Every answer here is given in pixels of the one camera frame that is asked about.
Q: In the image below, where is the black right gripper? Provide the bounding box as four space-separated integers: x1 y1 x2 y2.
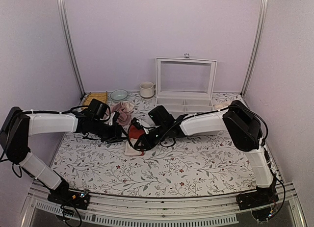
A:
134 124 169 150

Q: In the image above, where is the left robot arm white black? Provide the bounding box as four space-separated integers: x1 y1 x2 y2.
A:
0 106 127 204

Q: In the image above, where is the right aluminium frame post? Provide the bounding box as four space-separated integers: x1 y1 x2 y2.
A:
240 0 269 98

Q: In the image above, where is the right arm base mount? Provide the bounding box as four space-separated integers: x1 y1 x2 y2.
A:
236 191 279 222

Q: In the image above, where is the white compartment storage box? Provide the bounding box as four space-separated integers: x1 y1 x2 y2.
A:
156 57 217 117

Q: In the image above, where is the floral patterned table mat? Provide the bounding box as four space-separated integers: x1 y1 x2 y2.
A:
47 90 280 198

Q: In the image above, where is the beige crumpled underwear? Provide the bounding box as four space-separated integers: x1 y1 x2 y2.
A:
213 102 231 110

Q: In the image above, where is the pink crumpled underwear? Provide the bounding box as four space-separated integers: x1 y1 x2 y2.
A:
110 101 135 126

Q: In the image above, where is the white ceramic mug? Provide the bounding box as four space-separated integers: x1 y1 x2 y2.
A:
139 81 155 98

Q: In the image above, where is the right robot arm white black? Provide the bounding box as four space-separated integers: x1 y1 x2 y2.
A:
128 100 277 205

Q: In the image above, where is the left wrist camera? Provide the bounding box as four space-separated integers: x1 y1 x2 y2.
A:
85 99 111 120

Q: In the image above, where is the aluminium front rail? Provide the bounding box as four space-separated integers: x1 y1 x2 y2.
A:
19 182 307 227

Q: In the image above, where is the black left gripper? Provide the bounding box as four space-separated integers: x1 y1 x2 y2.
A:
91 119 130 144

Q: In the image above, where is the left aluminium frame post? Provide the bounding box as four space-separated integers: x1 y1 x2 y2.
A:
57 0 86 97

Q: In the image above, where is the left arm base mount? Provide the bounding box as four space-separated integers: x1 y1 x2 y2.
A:
48 188 90 210

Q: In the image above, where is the red and white underwear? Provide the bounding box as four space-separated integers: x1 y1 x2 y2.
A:
124 126 145 156

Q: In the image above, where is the light green glass bowl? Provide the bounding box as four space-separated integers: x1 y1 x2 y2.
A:
110 89 129 101

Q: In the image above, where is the aluminium frame post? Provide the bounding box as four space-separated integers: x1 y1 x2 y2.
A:
240 0 269 98
57 0 86 97

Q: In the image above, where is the woven bamboo tray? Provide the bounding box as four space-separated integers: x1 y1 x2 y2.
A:
81 92 108 105

